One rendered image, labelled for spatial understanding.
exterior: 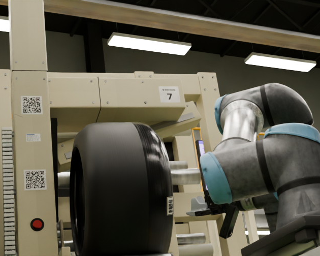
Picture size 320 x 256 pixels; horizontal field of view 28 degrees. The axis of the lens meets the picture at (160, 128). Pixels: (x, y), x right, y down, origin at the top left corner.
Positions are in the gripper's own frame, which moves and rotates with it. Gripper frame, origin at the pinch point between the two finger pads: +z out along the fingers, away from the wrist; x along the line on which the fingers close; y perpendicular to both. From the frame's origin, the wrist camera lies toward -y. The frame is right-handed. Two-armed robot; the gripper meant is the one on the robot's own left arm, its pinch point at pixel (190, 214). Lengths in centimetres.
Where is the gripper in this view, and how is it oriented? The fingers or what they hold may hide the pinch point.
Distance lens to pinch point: 209.4
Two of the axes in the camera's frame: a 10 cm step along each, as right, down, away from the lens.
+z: -8.2, 2.1, 5.3
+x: -5.3, 0.6, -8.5
